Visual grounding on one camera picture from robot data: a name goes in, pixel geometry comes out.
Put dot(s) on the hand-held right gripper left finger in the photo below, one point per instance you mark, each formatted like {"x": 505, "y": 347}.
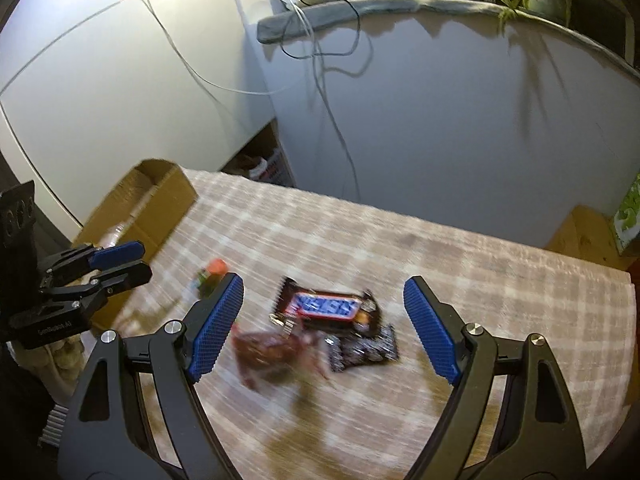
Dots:
{"x": 217, "y": 330}

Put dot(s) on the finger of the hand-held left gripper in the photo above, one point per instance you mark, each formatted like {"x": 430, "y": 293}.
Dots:
{"x": 117, "y": 255}
{"x": 127, "y": 275}

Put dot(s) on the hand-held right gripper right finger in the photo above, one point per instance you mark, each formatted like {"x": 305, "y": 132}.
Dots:
{"x": 432, "y": 330}

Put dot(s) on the cardboard box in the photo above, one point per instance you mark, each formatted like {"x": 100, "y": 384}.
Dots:
{"x": 150, "y": 195}

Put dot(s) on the brown chocolate bar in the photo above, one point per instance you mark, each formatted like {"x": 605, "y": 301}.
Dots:
{"x": 325, "y": 307}

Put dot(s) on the beige fuzzy cloth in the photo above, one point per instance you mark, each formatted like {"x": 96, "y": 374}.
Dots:
{"x": 55, "y": 365}

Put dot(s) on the green orange wrapped candy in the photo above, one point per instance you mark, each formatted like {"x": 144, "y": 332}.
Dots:
{"x": 207, "y": 277}

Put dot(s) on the brown cake clear packet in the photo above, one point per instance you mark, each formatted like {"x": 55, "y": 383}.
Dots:
{"x": 265, "y": 355}

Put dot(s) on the black striped snack packet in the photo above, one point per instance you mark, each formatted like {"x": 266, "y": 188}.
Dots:
{"x": 365, "y": 350}

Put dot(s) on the plaid tablecloth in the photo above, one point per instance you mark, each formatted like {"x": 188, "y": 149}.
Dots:
{"x": 450, "y": 260}

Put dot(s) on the grey ribbed object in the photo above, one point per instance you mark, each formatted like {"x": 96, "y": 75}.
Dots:
{"x": 55, "y": 427}

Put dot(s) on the white plastic basket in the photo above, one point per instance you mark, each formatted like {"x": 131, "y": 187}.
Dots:
{"x": 277, "y": 170}

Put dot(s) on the white cabinet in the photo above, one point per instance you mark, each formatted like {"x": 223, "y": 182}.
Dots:
{"x": 100, "y": 85}

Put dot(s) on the green paper bag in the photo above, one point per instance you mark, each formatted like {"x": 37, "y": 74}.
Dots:
{"x": 630, "y": 220}

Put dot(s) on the grey windowsill mat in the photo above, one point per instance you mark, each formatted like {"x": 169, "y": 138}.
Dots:
{"x": 325, "y": 12}

